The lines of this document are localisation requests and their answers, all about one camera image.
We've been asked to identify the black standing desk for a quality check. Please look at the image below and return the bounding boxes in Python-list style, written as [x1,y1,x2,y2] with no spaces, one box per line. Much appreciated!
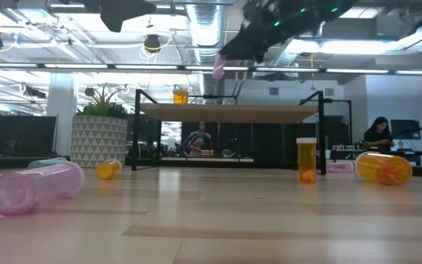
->
[382,123,422,166]

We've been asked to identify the wooden shelf black legs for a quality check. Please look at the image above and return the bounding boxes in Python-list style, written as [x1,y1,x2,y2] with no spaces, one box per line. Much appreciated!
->
[130,88,353,176]

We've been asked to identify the person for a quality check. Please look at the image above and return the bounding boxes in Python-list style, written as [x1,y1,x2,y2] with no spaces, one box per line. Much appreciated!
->
[183,122,214,158]
[363,116,395,155]

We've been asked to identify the green medicine bottle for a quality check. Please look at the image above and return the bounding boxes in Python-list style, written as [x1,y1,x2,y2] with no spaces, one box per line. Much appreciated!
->
[26,156,69,170]

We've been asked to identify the small orange medicine bottle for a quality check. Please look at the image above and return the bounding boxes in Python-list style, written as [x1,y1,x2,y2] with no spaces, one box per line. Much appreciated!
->
[95,158,123,180]
[296,137,318,184]

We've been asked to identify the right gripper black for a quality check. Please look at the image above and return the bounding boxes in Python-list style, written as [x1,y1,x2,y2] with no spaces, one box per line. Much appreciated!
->
[220,0,344,62]

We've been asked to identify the large orange medicine bottle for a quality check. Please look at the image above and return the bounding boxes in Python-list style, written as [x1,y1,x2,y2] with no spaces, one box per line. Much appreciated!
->
[355,151,414,187]
[171,86,190,106]

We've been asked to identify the succulent in patterned pot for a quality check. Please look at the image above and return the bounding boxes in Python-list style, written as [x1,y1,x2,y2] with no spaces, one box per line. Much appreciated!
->
[70,83,128,169]

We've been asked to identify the pink medicine bottle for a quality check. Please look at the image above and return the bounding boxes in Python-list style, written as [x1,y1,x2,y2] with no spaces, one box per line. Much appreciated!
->
[325,161,355,174]
[212,53,229,80]
[0,161,86,217]

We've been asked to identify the silver ventilation duct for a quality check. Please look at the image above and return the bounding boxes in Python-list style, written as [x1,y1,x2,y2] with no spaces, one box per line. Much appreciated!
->
[185,0,231,96]
[275,38,309,67]

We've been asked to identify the black computer monitor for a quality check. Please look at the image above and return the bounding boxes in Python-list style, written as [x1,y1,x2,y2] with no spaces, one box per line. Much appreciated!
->
[390,119,421,141]

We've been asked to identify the long LED light bar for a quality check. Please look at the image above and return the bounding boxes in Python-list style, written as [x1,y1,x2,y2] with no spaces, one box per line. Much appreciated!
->
[0,62,422,76]

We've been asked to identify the black aluminium rig frame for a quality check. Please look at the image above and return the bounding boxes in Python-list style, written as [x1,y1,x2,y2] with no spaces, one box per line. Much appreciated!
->
[0,155,422,180]

